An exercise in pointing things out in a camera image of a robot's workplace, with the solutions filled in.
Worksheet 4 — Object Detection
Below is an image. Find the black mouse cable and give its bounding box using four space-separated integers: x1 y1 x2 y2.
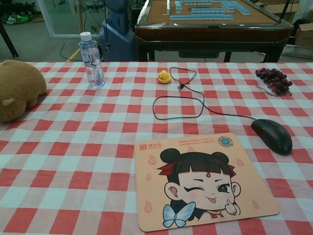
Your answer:
153 67 260 121

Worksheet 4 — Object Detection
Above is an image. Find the black computer mouse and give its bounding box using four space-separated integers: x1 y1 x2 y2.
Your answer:
251 118 293 155

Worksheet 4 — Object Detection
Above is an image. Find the cartoon girl mouse pad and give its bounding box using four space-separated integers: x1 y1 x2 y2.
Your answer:
134 133 280 232

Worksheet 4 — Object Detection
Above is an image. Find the small yellow toy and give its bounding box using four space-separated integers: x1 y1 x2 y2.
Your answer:
157 70 171 85

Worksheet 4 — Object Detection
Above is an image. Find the clear plastic water bottle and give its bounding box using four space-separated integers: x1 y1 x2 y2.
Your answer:
78 31 106 88

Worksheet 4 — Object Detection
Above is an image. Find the red white checkered tablecloth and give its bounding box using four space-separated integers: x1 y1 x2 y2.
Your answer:
0 61 313 235

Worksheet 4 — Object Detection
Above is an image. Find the blue machine base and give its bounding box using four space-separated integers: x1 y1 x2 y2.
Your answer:
99 0 137 62

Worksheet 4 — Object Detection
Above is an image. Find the dark wooden mahjong table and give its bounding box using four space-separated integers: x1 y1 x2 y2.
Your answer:
134 0 294 63

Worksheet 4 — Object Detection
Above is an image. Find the dark purple grape bunch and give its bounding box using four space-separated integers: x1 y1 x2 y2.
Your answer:
255 68 293 96

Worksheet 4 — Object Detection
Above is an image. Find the brown plush capybara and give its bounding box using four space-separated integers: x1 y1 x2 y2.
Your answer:
0 60 47 123

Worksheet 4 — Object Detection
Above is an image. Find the flat cardboard box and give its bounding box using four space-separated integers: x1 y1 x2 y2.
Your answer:
259 0 302 16

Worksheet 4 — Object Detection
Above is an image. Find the black table leg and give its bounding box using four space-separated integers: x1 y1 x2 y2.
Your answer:
0 23 20 58

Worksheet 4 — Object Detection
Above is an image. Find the green fabric item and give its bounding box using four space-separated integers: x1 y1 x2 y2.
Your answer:
0 13 34 25

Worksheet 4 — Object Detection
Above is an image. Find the wooden post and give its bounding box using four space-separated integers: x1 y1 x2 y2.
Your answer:
77 0 83 40

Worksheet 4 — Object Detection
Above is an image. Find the white wire basket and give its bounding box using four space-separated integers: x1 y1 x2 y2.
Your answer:
282 45 313 57

